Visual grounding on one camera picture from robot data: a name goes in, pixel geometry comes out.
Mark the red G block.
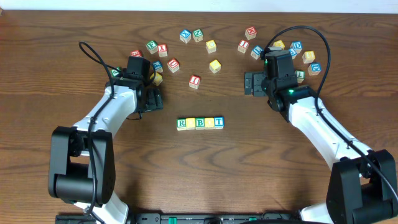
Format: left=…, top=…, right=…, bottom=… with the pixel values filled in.
left=130, top=50, right=142, bottom=57

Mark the red U block far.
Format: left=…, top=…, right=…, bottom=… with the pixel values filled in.
left=167, top=58, right=180, bottom=73

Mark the green R block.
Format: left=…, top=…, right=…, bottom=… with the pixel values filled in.
left=177, top=118, right=187, bottom=131

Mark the blue d block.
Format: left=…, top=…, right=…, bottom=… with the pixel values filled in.
left=290, top=41, right=303, bottom=54
left=308, top=63, right=322, bottom=76

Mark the blue D block far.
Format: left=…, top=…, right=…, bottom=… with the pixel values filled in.
left=290, top=41, right=303, bottom=54

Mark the red I block near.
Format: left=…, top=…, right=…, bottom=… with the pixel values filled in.
left=189, top=75, right=201, bottom=89

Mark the yellow C block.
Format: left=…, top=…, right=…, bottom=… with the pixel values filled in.
left=205, top=40, right=217, bottom=54

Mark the green J block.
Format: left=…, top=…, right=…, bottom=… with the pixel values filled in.
left=111, top=67, right=123, bottom=77

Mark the green 7 block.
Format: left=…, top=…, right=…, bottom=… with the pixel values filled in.
left=295, top=70, right=305, bottom=83

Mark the blue D block right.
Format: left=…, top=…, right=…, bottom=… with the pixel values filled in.
left=308, top=63, right=322, bottom=76

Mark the red Y block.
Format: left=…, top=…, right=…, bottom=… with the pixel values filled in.
left=157, top=44, right=168, bottom=57

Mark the yellow block left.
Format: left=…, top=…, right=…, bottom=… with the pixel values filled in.
left=150, top=72, right=163, bottom=86

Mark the yellow O block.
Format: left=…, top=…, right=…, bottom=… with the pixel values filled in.
left=185, top=118, right=196, bottom=130
left=205, top=118, right=215, bottom=129

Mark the red I block far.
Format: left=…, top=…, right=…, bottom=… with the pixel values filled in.
left=238, top=40, right=249, bottom=54

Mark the red i block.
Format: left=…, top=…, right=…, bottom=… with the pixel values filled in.
left=238, top=40, right=249, bottom=54
left=189, top=75, right=201, bottom=89

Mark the blue L block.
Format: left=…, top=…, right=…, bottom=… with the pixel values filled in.
left=251, top=45, right=264, bottom=60

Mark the blue 5 block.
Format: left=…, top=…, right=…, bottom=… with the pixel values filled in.
left=289, top=48, right=297, bottom=59

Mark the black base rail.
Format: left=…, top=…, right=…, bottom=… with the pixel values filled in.
left=55, top=212, right=302, bottom=224

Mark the green B block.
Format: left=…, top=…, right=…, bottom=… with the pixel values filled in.
left=195, top=118, right=205, bottom=130

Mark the yellow block far right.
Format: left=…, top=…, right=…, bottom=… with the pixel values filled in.
left=272, top=40, right=285, bottom=50

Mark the green F block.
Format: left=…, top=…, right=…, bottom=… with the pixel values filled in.
left=146, top=40, right=158, bottom=54

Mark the blue T block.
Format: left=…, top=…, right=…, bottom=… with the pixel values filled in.
left=214, top=116, right=224, bottom=129

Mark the blue X block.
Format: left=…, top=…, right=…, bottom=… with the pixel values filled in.
left=179, top=29, right=192, bottom=44

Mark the green N block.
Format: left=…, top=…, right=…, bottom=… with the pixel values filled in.
left=192, top=29, right=203, bottom=42

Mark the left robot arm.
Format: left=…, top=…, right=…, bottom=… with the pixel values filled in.
left=48, top=78, right=163, bottom=223

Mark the blue P block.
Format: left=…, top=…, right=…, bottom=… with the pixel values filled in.
left=152, top=60, right=163, bottom=73

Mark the yellow 8 block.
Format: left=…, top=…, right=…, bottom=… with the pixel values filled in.
left=302, top=51, right=315, bottom=64

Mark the yellow block centre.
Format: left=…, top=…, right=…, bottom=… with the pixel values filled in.
left=209, top=60, right=221, bottom=73

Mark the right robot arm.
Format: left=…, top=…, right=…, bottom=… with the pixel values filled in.
left=244, top=72, right=397, bottom=223

